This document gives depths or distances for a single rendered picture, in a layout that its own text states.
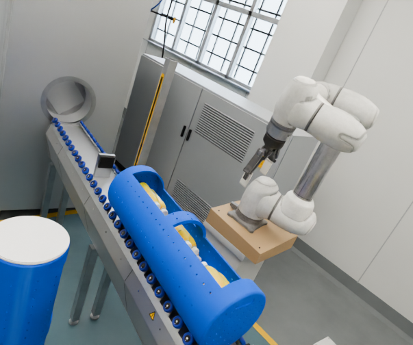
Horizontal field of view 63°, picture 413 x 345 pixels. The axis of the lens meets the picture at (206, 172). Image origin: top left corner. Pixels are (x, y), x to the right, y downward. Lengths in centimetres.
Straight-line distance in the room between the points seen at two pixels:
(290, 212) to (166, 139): 221
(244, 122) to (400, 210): 180
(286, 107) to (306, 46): 285
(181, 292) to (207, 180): 213
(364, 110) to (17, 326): 163
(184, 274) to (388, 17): 336
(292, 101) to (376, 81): 285
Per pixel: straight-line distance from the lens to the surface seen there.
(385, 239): 391
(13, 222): 151
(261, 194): 176
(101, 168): 213
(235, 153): 304
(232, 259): 186
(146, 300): 150
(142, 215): 147
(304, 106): 108
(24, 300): 146
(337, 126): 107
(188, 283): 123
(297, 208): 174
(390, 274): 400
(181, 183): 353
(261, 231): 189
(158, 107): 226
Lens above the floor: 194
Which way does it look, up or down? 22 degrees down
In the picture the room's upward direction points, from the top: 22 degrees clockwise
